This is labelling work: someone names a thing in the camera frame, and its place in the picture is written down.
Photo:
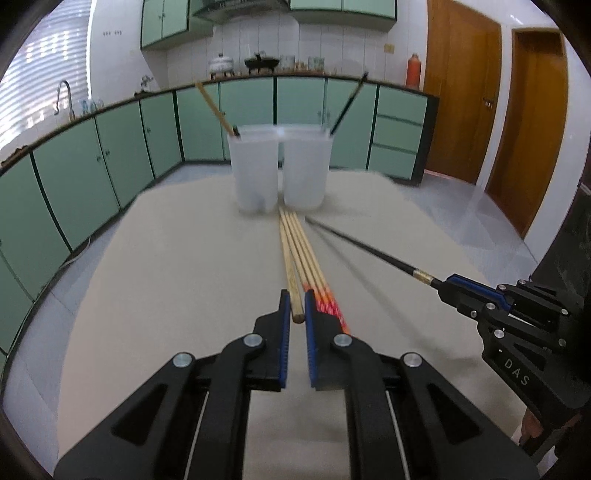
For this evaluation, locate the black chopstick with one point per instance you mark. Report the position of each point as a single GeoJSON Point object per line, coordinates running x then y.
{"type": "Point", "coordinates": [349, 103]}
{"type": "Point", "coordinates": [407, 268]}

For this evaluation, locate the wooden door right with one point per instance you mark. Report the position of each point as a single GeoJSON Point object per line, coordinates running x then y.
{"type": "Point", "coordinates": [533, 127]}

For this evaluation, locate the white lidded pot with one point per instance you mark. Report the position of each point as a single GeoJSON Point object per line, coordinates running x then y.
{"type": "Point", "coordinates": [221, 66]}

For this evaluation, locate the chrome faucet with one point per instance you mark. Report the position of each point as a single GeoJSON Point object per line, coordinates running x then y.
{"type": "Point", "coordinates": [63, 100]}

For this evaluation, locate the plain bamboo chopstick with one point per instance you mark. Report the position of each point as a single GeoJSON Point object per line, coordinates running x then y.
{"type": "Point", "coordinates": [296, 305]}
{"type": "Point", "coordinates": [214, 109]}

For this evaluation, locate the orange thermos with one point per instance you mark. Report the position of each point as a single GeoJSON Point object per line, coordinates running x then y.
{"type": "Point", "coordinates": [414, 71]}

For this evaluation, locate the person right hand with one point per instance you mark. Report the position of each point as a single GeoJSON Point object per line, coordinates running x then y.
{"type": "Point", "coordinates": [531, 427]}

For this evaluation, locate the window blinds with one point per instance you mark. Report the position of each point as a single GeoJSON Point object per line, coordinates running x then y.
{"type": "Point", "coordinates": [56, 49]}

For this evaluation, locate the black wok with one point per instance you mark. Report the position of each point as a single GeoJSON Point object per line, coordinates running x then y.
{"type": "Point", "coordinates": [260, 62]}

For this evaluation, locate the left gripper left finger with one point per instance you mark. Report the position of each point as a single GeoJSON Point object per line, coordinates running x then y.
{"type": "Point", "coordinates": [189, 419]}

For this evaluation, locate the white twin utensil holder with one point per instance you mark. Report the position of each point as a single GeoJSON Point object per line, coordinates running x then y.
{"type": "Point", "coordinates": [280, 164]}

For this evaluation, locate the green lower cabinets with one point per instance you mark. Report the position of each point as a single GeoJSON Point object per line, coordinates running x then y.
{"type": "Point", "coordinates": [62, 188]}

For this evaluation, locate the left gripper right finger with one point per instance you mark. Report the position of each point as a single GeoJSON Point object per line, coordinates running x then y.
{"type": "Point", "coordinates": [405, 420]}

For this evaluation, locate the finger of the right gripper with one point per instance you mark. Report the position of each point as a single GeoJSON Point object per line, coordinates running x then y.
{"type": "Point", "coordinates": [466, 303]}
{"type": "Point", "coordinates": [476, 288]}

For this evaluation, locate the patterned mug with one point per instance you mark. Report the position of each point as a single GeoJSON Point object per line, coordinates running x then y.
{"type": "Point", "coordinates": [316, 64]}

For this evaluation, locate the wooden door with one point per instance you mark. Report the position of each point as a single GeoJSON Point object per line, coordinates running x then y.
{"type": "Point", "coordinates": [463, 70]}
{"type": "Point", "coordinates": [533, 127]}

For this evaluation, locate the black range hood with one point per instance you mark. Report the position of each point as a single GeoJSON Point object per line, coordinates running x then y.
{"type": "Point", "coordinates": [220, 12]}

